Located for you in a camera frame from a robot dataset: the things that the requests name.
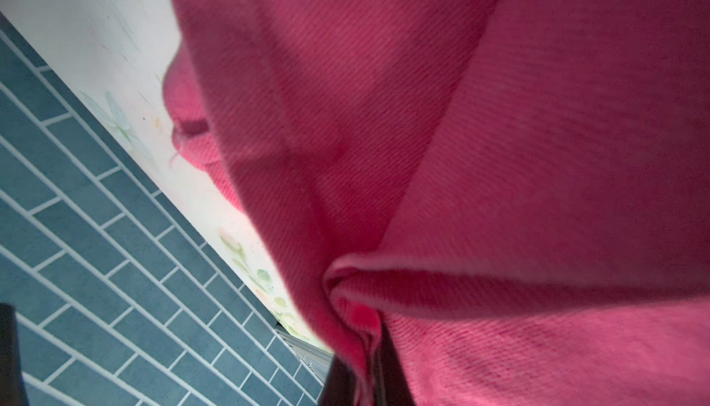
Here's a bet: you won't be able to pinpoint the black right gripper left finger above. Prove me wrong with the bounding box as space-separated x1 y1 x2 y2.
318 357 357 406

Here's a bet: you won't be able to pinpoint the floral table mat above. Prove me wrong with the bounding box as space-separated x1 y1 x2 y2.
1 0 320 346

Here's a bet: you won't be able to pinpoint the pink long pants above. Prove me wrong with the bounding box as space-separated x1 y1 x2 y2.
164 0 709 405

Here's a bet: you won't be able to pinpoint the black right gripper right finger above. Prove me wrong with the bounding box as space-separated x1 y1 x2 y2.
373 325 415 406

